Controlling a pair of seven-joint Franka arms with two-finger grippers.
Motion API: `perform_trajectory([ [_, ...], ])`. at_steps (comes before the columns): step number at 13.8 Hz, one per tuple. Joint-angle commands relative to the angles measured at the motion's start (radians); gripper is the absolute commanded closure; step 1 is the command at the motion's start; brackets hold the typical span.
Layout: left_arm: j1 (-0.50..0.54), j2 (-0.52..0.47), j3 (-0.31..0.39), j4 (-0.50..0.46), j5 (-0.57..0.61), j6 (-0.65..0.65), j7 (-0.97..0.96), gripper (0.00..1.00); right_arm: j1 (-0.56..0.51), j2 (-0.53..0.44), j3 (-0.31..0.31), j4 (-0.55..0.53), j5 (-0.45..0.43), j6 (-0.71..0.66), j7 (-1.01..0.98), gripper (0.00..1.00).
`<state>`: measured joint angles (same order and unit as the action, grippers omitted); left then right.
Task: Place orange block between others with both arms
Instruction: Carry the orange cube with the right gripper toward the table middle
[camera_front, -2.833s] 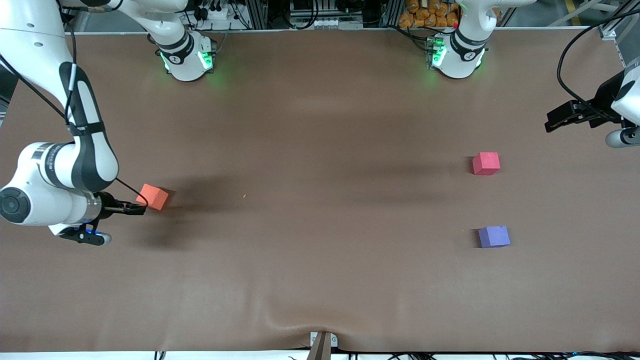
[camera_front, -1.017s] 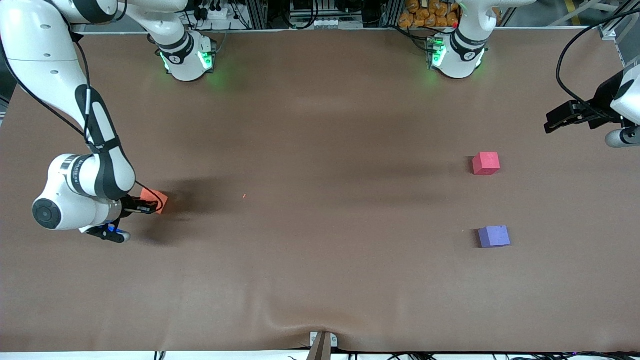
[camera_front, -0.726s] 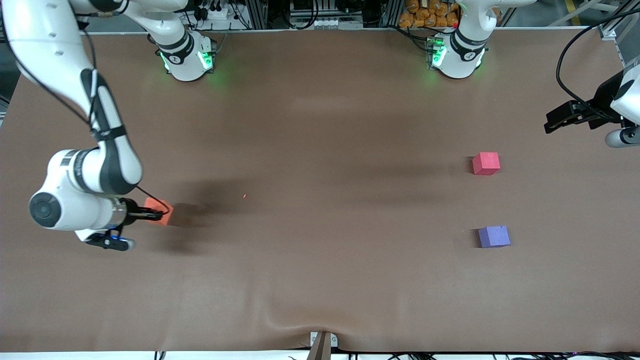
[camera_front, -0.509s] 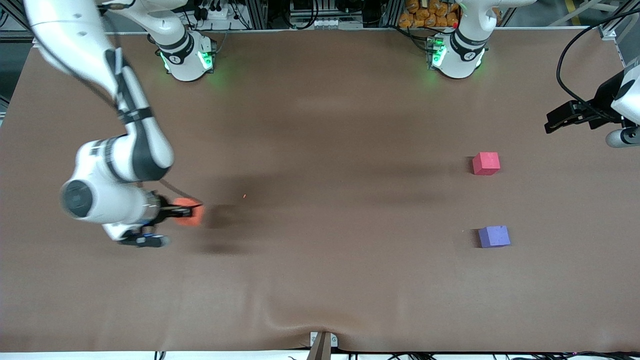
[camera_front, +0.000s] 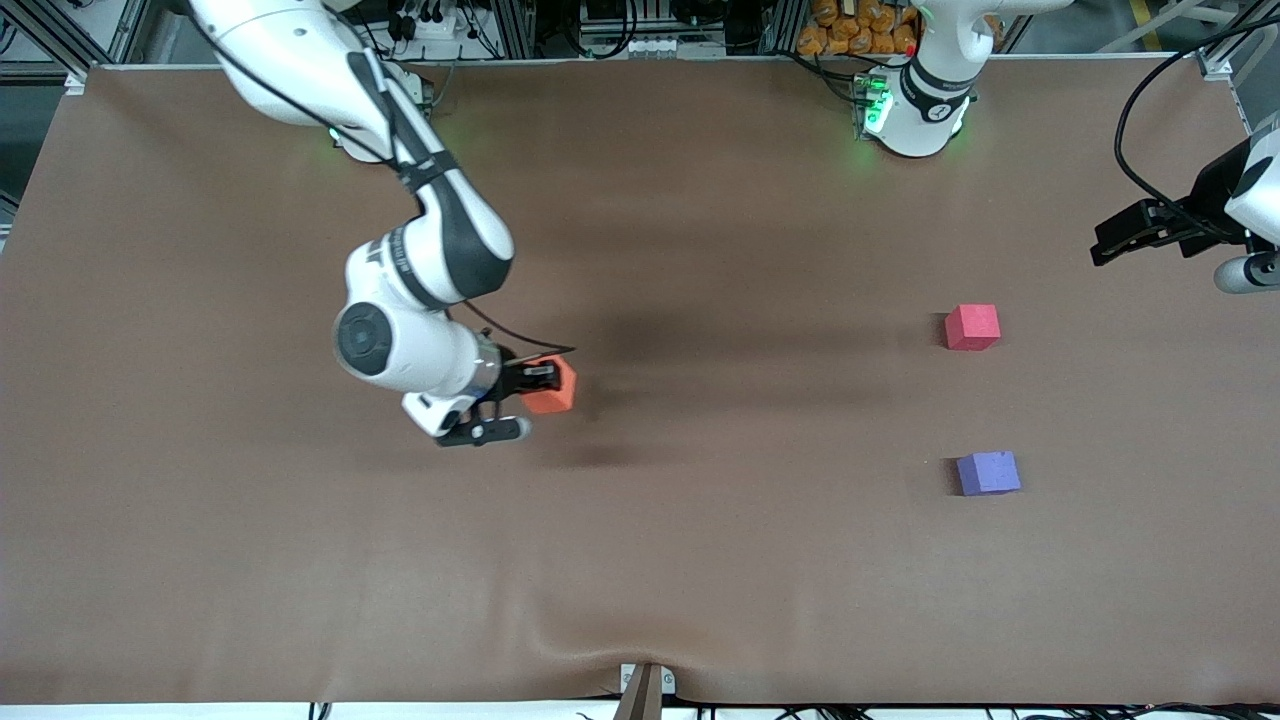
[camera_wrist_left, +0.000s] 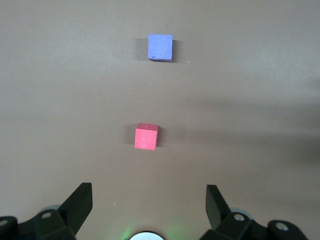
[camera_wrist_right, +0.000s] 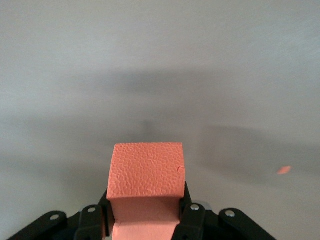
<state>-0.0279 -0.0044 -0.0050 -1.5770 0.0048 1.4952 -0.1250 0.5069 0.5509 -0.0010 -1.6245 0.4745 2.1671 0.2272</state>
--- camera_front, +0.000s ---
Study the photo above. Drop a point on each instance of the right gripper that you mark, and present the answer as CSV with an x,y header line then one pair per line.
x,y
511,379

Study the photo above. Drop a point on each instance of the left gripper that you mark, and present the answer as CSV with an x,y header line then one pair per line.
x,y
1203,203

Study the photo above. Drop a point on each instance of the orange foam block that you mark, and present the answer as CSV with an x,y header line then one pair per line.
x,y
550,402

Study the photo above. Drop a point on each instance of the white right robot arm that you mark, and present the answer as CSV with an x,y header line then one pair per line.
x,y
290,60

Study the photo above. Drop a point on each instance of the red foam block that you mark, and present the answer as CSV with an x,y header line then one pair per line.
x,y
972,328

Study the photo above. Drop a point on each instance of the brown table cover sheet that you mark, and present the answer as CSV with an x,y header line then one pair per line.
x,y
700,550

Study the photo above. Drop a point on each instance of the purple foam block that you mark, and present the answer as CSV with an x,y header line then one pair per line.
x,y
988,473

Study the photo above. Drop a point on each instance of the brown wooden bar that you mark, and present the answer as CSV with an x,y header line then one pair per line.
x,y
640,700

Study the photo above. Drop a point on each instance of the long white socket strip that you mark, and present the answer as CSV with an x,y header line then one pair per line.
x,y
660,46

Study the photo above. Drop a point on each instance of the pile of orange items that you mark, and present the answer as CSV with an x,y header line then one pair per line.
x,y
850,30

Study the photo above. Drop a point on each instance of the white power strip with plugs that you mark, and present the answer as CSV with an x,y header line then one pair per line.
x,y
430,25

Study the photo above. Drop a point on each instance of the metal corner bracket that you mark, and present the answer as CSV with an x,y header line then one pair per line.
x,y
1216,65
76,82

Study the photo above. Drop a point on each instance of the small metal edge bracket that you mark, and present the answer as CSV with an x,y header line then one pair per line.
x,y
668,680

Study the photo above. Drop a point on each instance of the aluminium table frame rail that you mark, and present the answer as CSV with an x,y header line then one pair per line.
x,y
600,62

